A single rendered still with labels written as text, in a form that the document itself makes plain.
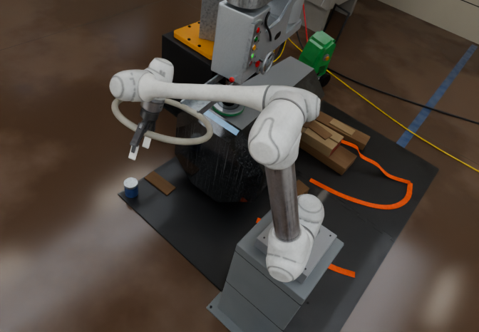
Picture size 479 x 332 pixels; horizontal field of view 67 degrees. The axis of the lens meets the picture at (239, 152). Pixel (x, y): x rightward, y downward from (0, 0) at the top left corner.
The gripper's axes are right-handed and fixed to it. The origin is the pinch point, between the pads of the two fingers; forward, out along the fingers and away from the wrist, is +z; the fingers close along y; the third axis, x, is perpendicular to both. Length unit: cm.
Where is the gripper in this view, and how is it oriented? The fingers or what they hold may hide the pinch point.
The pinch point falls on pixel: (139, 150)
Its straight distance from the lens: 163.8
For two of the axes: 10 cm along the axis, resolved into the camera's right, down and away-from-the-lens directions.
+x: -9.2, -3.9, 0.3
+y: 1.8, -3.6, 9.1
